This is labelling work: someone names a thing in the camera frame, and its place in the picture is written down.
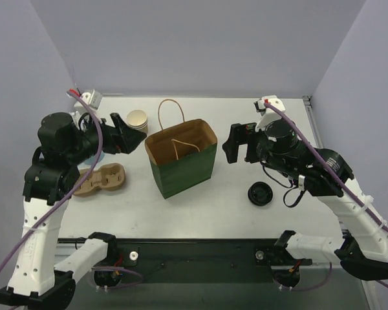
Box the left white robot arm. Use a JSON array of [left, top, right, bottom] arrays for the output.
[[0, 112, 146, 309]]

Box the brown pulp cup carrier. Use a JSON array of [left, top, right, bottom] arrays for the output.
[[73, 163, 126, 198]]

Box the light blue straw holder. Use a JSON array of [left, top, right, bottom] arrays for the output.
[[83, 151, 105, 166]]

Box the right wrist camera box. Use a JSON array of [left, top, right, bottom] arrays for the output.
[[254, 95, 286, 132]]

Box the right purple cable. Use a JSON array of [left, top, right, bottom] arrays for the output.
[[264, 102, 388, 296]]

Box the green paper bag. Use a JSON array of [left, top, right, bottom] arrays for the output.
[[144, 98, 219, 200]]

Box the stack of black lids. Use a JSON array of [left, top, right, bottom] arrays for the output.
[[248, 181, 274, 207]]

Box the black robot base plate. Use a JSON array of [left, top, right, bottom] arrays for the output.
[[91, 239, 311, 289]]

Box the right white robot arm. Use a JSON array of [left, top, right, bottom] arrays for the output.
[[222, 119, 388, 281]]

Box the stack of brown paper cups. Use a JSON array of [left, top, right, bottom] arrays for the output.
[[125, 110, 148, 134]]

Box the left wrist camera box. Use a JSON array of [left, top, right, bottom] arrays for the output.
[[74, 89, 103, 114]]

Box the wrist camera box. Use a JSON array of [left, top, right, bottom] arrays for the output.
[[74, 89, 103, 114], [254, 95, 286, 132]]

